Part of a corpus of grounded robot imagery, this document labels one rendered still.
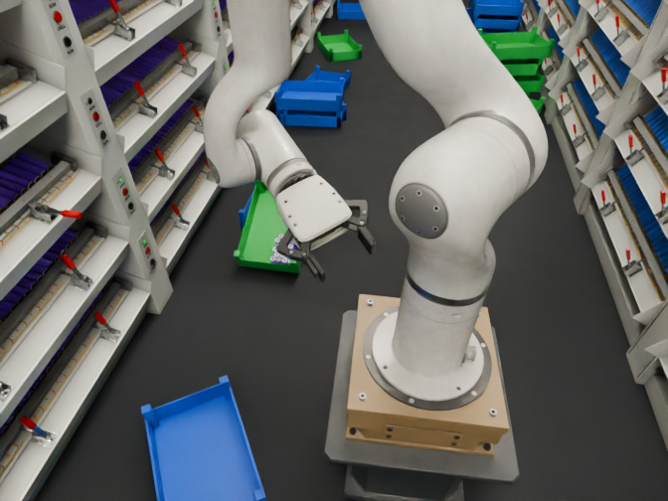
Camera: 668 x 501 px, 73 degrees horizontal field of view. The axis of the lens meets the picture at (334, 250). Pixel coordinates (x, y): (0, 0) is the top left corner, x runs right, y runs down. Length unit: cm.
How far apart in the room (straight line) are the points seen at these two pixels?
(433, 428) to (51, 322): 78
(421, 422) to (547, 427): 55
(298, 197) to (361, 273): 75
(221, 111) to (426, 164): 37
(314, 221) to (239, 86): 23
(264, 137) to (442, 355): 46
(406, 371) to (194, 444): 59
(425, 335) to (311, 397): 56
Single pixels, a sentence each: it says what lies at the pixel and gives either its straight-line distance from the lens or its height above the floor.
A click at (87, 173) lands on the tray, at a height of 49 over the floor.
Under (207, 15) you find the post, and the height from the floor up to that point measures 61.
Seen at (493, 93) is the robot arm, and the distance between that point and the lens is 58.
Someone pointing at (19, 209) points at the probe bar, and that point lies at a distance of 103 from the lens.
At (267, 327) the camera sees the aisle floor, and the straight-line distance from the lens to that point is 133.
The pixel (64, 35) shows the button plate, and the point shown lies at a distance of 106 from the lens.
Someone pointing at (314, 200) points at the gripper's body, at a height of 60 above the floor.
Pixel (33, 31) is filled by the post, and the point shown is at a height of 78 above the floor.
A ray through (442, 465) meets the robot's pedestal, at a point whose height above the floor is 28.
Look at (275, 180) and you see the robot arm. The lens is 76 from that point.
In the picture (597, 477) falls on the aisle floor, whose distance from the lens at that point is 126.
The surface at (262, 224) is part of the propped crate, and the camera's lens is 155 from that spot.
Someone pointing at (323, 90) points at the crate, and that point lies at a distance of 236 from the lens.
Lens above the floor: 105
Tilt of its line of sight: 43 degrees down
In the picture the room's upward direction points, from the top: straight up
